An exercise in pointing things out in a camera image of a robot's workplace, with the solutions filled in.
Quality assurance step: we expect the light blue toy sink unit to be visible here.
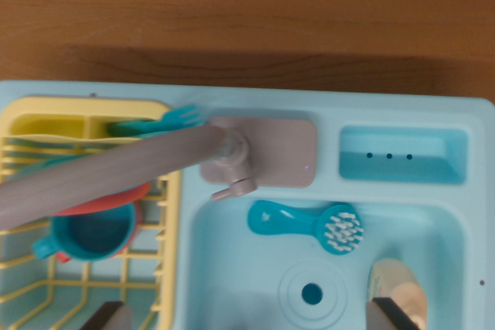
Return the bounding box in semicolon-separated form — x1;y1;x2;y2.
0;80;495;330

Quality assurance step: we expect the grey toy faucet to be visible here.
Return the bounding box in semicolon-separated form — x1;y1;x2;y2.
0;123;259;230

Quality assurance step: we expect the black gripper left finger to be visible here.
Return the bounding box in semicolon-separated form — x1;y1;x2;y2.
80;301;132;330

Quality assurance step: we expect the cream detergent bottle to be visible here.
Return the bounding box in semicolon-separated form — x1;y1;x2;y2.
367;256;428;330

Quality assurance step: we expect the teal scrub brush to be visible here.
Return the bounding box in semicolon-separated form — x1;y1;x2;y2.
247;199;364;256

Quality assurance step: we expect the yellow plastic dish rack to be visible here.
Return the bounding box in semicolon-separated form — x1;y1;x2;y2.
0;97;183;330

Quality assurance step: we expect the teal toy mug with handle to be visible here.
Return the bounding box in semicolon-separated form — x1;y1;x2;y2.
31;200;137;262

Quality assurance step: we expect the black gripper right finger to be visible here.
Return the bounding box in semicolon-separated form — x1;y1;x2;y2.
366;297;422;330

